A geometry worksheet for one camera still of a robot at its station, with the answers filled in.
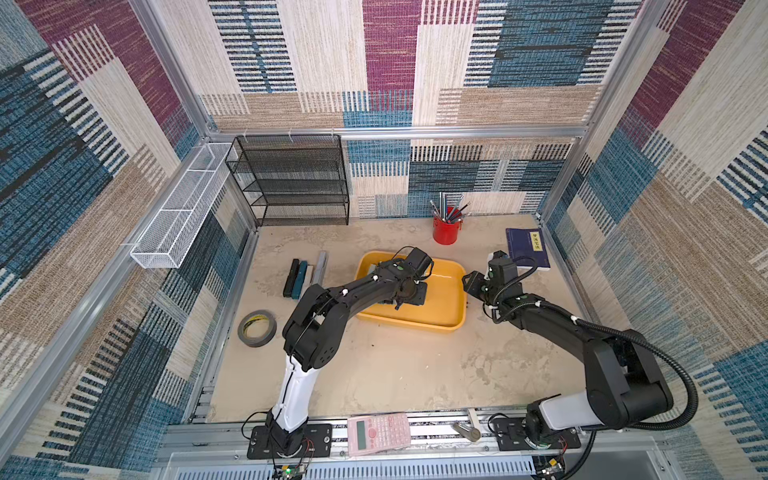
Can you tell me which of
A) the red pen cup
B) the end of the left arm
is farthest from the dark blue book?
the end of the left arm

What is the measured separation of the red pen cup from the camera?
44.3 inches

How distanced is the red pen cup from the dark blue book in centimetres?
21

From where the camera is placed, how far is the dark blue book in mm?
1091

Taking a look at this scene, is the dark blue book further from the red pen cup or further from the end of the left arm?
the end of the left arm
